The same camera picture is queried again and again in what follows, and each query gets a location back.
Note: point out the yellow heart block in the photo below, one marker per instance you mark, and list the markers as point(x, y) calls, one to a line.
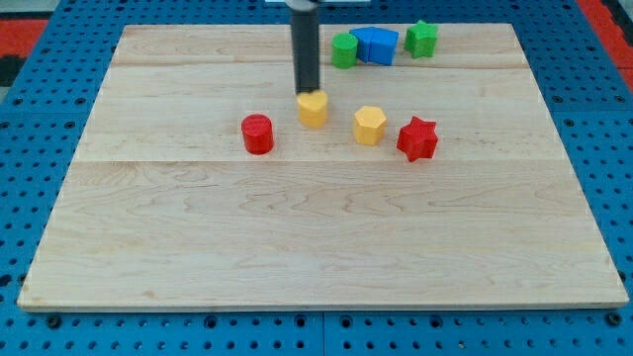
point(312, 108)

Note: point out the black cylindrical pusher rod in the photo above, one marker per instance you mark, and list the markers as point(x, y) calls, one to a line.
point(305, 45)

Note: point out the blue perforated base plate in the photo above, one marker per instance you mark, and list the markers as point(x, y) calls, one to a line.
point(43, 114)

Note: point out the yellow hexagon block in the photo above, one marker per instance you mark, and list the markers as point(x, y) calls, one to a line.
point(369, 125)

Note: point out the blue pentagon block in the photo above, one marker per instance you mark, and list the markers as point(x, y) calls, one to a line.
point(375, 44)

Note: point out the wooden board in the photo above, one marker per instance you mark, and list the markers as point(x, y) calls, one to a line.
point(164, 210)

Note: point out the green cylinder block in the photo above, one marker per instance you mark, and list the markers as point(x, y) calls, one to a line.
point(343, 50)

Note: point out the green star block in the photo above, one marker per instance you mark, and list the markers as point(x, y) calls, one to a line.
point(421, 39)

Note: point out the red star block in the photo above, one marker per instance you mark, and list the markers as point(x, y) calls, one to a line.
point(418, 139)

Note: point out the red cylinder block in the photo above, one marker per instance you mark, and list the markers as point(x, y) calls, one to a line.
point(257, 133)

